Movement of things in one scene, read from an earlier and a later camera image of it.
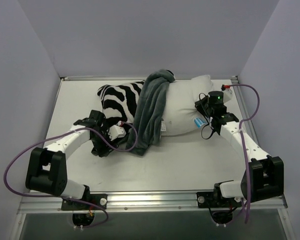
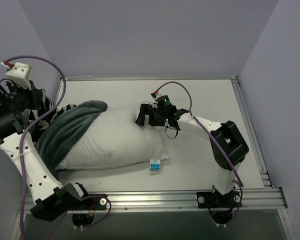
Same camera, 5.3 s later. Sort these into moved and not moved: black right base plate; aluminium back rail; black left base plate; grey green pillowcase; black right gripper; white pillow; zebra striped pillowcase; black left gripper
Moved: white pillow; black right gripper; grey green pillowcase; zebra striped pillowcase; black left gripper
Not moved: black left base plate; black right base plate; aluminium back rail
